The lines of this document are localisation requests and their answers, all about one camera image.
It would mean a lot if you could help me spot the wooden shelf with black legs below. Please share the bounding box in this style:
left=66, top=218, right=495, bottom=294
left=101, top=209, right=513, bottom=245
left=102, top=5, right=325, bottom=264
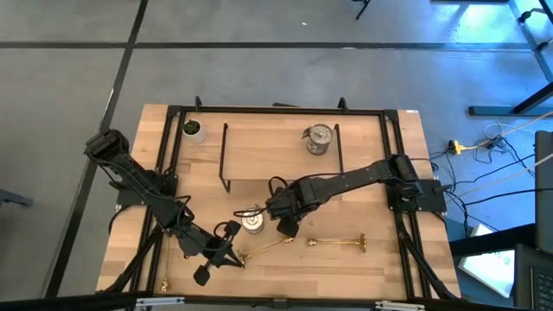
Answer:
left=218, top=122, right=346, bottom=194

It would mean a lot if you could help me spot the silver metal bracket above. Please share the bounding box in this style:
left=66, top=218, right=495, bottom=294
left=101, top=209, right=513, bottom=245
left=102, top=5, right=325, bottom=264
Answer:
left=374, top=300, right=427, bottom=311
left=135, top=296, right=186, bottom=308

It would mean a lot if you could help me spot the white flat panel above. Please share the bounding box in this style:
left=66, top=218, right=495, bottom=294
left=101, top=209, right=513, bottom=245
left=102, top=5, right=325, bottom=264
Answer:
left=457, top=223, right=516, bottom=299

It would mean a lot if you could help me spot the black stand leg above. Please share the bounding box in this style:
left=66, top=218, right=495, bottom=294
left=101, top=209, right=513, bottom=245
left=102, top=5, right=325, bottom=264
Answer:
left=352, top=0, right=373, bottom=21

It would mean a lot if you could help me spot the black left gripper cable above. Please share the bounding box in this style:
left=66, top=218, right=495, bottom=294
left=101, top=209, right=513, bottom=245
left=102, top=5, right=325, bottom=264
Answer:
left=213, top=219, right=234, bottom=241

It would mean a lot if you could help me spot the black desk foot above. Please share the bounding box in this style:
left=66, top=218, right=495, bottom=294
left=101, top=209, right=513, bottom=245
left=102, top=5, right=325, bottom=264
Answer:
left=468, top=81, right=553, bottom=117

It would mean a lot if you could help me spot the brass candlestick holder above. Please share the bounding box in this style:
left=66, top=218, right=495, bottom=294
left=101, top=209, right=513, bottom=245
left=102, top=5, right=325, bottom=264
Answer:
left=307, top=232, right=368, bottom=255
left=159, top=236, right=172, bottom=293
left=237, top=236, right=296, bottom=269

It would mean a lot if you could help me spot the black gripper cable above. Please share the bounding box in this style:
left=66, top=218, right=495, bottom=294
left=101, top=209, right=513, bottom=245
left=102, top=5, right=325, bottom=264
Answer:
left=232, top=175, right=289, bottom=218
left=213, top=219, right=234, bottom=241

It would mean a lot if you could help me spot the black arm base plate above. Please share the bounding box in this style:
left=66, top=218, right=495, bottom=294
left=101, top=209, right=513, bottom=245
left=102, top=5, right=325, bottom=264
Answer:
left=115, top=171, right=179, bottom=207
left=386, top=179, right=448, bottom=213

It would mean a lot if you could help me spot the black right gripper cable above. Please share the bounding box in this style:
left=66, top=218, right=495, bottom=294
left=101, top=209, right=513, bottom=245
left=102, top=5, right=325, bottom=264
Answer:
left=232, top=175, right=289, bottom=218

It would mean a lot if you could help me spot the grey floor object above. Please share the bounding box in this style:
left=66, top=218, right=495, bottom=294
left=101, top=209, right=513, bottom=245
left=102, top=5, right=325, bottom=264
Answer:
left=0, top=187, right=35, bottom=209

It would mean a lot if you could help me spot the floral label glass candle jar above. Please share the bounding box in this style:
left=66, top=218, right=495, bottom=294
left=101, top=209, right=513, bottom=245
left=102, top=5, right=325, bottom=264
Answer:
left=305, top=124, right=334, bottom=156
left=240, top=210, right=265, bottom=236

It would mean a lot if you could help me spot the black metal rig frame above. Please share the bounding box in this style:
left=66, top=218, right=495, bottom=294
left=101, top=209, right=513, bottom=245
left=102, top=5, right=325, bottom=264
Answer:
left=97, top=95, right=461, bottom=303

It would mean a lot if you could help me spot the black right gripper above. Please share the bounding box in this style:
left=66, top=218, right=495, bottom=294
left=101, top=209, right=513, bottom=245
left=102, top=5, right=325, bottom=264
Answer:
left=264, top=182, right=310, bottom=239

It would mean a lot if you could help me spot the black keyboard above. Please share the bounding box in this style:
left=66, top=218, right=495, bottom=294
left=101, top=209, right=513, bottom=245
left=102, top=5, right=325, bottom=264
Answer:
left=512, top=244, right=553, bottom=311

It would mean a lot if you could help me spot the black overhead beam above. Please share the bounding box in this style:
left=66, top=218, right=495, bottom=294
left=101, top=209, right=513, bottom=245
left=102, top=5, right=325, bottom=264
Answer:
left=0, top=292, right=553, bottom=311

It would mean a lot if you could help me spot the small plant in white pot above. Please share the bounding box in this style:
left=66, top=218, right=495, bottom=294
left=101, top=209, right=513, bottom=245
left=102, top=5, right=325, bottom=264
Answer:
left=180, top=119, right=207, bottom=145

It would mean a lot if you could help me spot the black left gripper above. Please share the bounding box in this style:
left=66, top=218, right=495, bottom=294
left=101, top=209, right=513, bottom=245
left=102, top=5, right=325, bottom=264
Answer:
left=188, top=219, right=245, bottom=288

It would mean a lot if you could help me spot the yellow power plug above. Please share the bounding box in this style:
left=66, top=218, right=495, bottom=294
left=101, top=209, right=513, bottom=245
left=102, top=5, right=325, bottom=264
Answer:
left=448, top=139, right=470, bottom=156

